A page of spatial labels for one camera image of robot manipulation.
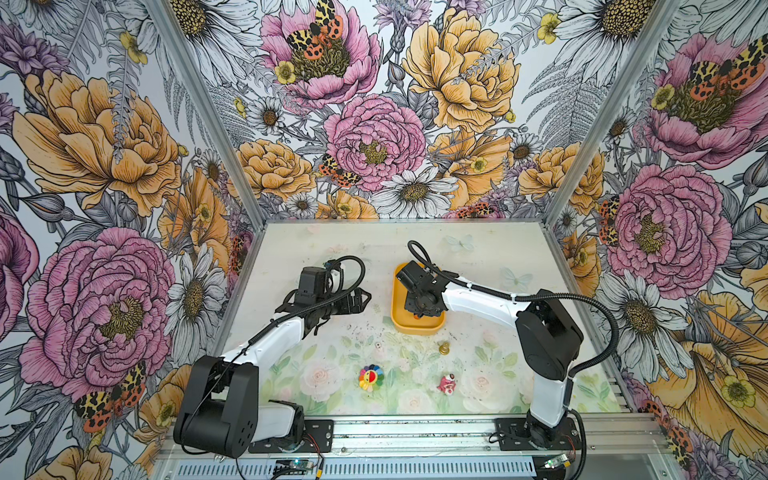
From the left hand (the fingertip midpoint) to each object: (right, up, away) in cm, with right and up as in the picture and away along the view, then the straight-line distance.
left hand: (357, 305), depth 88 cm
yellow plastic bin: (+13, -5, +5) cm, 15 cm away
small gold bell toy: (+25, -12, -1) cm, 28 cm away
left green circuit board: (-12, -34, -17) cm, 40 cm away
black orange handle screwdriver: (+17, -4, +2) cm, 18 cm away
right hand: (+18, -3, +3) cm, 18 cm away
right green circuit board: (+49, -34, -16) cm, 61 cm away
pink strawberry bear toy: (+24, -18, -10) cm, 32 cm away
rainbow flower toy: (+4, -19, -5) cm, 20 cm away
